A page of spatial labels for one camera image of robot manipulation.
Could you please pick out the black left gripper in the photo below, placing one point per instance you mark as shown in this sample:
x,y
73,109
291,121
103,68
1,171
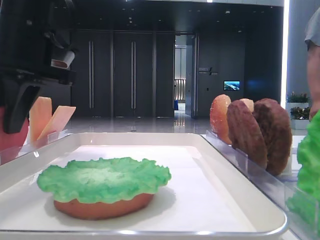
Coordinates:
x,y
31,38

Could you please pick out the orange cheese slice left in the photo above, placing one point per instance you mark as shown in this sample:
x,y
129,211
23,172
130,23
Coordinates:
x,y
39,116

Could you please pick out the orange cheese slice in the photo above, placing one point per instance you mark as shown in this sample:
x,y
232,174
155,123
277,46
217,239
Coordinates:
x,y
39,116
58,121

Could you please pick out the red tomato slice outer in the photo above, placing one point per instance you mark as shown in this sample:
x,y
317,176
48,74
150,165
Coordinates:
x,y
15,139

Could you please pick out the orange cheese slice right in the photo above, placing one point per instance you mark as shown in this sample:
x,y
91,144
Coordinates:
x,y
58,121

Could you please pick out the green lettuce leaf on tray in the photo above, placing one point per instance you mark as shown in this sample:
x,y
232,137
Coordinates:
x,y
103,180

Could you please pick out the bread bun under lettuce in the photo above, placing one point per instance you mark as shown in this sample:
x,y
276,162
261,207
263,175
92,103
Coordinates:
x,y
101,210

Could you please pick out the bread bun slice far inner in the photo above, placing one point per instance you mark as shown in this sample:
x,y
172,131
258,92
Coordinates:
x,y
218,117

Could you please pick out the bread bun slice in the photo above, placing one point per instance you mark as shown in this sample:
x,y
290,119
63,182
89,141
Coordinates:
x,y
249,103
218,117

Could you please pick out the brown meat patty inner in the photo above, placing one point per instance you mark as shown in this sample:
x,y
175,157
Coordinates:
x,y
245,133

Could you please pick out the brown meat patty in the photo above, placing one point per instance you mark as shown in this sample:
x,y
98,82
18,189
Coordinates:
x,y
275,126
245,133

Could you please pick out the bread bun slice far outer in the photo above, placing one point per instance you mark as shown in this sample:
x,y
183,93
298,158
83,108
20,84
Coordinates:
x,y
249,103

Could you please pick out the brown meat patty outer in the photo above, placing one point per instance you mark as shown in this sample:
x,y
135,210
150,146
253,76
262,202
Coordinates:
x,y
275,126

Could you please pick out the green lettuce leaf standing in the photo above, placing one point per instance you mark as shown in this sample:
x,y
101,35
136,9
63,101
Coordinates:
x,y
308,160

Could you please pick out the white rectangular tray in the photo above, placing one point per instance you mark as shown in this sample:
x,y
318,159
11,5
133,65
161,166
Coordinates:
x,y
207,198

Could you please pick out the potted plants planter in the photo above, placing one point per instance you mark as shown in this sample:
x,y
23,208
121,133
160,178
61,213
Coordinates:
x,y
297,106

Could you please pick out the person in grey shirt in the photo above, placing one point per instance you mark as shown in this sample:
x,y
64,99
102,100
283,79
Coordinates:
x,y
312,41

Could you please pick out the clear left long rail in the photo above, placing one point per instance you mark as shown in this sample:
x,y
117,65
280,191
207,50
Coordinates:
x,y
12,153

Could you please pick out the clear long rail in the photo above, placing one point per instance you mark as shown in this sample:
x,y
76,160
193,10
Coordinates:
x,y
277,188
12,153

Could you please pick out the gripper mounted camera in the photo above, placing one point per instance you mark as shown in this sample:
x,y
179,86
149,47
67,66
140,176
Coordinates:
x,y
62,58

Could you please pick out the wall screen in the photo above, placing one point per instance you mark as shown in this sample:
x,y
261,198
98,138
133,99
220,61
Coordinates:
x,y
231,85

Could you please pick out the clear right long rail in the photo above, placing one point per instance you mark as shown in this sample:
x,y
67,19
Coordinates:
x,y
277,188

